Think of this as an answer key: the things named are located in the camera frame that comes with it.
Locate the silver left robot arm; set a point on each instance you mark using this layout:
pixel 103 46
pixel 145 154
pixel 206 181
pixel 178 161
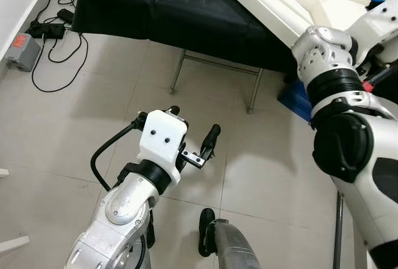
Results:
pixel 118 219

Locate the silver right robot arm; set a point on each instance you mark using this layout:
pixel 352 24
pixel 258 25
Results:
pixel 360 157

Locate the robot left leg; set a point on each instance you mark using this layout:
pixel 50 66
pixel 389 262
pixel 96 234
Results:
pixel 150 228

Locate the robot leg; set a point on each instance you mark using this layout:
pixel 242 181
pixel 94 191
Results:
pixel 150 228
pixel 233 250

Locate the blue plastic crate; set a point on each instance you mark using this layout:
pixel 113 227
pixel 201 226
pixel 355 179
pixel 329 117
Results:
pixel 298 104

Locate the black table cloth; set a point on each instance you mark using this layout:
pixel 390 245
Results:
pixel 174 8

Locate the robot right leg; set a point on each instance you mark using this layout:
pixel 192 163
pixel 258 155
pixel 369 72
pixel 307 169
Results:
pixel 233 250

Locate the small black power adapter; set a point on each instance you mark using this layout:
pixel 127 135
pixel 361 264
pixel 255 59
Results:
pixel 65 15

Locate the black power strip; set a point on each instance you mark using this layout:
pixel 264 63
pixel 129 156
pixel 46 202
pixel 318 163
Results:
pixel 46 31

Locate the black floor rod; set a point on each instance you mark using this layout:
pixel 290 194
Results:
pixel 337 232

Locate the grey box red label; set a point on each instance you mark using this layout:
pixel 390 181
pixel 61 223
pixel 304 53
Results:
pixel 23 51

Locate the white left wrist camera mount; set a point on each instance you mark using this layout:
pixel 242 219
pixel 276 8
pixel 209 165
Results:
pixel 163 145

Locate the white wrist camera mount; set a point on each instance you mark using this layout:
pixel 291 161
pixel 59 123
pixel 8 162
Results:
pixel 163 145
pixel 379 27

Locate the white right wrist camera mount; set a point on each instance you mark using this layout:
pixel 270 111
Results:
pixel 379 27

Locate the white floor frame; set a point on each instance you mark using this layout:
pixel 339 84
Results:
pixel 13 244

